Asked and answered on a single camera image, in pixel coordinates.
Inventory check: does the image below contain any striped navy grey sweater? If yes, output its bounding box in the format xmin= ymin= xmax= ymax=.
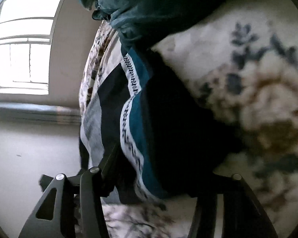
xmin=81 ymin=49 xmax=221 ymax=204

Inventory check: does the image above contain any left grey-green curtain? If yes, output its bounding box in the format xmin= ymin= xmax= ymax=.
xmin=0 ymin=102 xmax=81 ymax=125

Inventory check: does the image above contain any floral bed blanket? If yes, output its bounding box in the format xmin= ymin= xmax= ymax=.
xmin=79 ymin=0 xmax=298 ymax=237

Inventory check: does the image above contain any window with grille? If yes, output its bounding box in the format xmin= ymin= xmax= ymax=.
xmin=0 ymin=0 xmax=63 ymax=95

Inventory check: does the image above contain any dark teal plush blanket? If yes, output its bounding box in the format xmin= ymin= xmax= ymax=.
xmin=80 ymin=0 xmax=230 ymax=51

